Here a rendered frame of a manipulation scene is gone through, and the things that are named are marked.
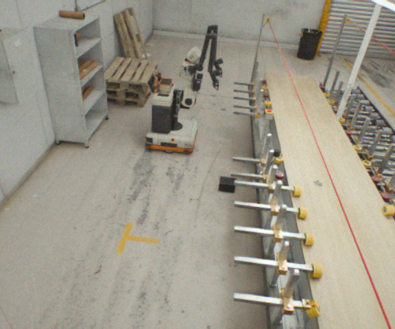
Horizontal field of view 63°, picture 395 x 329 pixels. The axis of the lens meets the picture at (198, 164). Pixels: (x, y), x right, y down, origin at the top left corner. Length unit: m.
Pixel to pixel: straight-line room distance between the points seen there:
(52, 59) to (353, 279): 3.76
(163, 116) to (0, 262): 2.40
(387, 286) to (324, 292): 0.41
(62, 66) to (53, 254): 2.18
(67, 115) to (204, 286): 2.80
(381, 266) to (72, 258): 2.51
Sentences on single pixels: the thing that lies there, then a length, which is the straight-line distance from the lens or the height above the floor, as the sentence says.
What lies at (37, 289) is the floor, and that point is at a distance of 3.20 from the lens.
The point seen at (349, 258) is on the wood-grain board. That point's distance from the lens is 2.38.
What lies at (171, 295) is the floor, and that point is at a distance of 3.00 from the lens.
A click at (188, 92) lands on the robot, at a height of 0.86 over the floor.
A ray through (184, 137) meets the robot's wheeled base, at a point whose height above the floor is 0.28.
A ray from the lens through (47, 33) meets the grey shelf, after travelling 4.27.
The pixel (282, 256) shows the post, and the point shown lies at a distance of 2.07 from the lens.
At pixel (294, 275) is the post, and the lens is 1.80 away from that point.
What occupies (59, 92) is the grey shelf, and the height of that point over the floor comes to 0.79.
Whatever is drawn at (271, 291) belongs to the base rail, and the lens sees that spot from 2.28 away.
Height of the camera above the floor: 2.52
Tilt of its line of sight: 35 degrees down
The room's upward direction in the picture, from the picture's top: 5 degrees clockwise
